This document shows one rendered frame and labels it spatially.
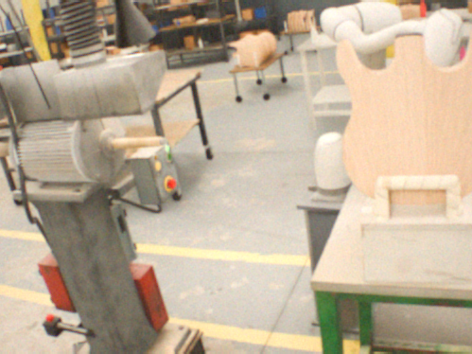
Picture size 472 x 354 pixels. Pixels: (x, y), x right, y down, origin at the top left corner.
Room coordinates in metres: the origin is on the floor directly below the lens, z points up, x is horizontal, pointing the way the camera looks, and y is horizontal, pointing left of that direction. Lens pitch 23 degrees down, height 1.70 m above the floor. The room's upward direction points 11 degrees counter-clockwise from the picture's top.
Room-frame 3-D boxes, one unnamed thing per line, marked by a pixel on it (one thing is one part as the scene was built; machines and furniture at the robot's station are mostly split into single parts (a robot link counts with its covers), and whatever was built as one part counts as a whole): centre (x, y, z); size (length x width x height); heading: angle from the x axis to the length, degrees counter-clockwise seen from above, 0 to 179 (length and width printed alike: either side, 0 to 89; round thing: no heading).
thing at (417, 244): (1.01, -0.43, 1.02); 0.27 x 0.15 x 0.17; 66
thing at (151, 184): (1.83, 0.36, 0.99); 0.24 x 0.21 x 0.26; 63
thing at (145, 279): (1.82, 0.54, 0.49); 0.25 x 0.12 x 0.37; 63
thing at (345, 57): (1.06, -0.31, 1.48); 0.07 x 0.04 x 0.09; 65
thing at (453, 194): (0.93, -0.49, 1.15); 0.03 x 0.03 x 0.09
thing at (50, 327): (1.65, 0.82, 0.46); 0.25 x 0.07 x 0.08; 63
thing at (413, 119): (1.00, -0.43, 1.33); 0.35 x 0.04 x 0.40; 65
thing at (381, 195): (1.00, -0.33, 1.15); 0.03 x 0.03 x 0.09
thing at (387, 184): (0.96, -0.41, 1.20); 0.20 x 0.03 x 0.03; 65
